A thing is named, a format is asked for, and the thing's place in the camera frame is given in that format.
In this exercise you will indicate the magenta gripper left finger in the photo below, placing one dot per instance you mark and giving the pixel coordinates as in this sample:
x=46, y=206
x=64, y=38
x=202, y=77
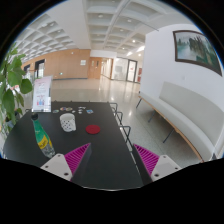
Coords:
x=71, y=165

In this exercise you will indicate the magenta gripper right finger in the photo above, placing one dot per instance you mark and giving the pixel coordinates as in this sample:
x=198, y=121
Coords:
x=156, y=166

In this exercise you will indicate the green plastic water bottle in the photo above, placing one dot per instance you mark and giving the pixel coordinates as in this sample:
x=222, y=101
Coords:
x=42, y=138

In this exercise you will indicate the red round coaster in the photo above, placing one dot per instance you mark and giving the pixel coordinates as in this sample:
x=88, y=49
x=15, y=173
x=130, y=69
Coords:
x=92, y=129

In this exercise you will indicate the white dotted mug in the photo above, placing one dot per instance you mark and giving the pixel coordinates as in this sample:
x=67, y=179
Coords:
x=67, y=121

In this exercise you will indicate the green round badge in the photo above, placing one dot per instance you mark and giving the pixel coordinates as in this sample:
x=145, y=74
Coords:
x=55, y=111

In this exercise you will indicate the blue round badge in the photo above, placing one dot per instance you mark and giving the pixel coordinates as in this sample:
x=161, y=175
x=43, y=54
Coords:
x=89, y=111

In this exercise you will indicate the white pink sign stand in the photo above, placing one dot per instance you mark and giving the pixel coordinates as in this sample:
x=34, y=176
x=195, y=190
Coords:
x=41, y=95

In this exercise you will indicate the green leafy potted plant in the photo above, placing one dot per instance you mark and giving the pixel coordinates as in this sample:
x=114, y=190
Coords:
x=13, y=86

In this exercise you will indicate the framed landscape painting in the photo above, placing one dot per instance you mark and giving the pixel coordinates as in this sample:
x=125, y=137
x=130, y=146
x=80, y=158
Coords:
x=193, y=47

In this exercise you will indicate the black table with metal frame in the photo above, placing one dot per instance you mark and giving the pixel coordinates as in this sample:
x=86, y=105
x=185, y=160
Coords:
x=110, y=166

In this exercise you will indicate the long white wall bench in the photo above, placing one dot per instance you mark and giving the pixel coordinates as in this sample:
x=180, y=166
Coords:
x=198, y=120

